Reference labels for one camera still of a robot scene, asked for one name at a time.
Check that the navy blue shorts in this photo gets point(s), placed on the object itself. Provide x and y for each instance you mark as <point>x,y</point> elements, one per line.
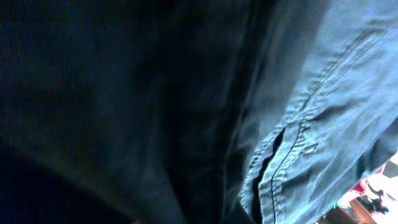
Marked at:
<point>190,111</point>

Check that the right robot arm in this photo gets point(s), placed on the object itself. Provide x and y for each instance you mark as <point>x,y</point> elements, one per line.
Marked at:
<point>375,204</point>

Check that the red t-shirt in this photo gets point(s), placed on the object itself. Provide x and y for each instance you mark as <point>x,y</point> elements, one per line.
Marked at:
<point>359,188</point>

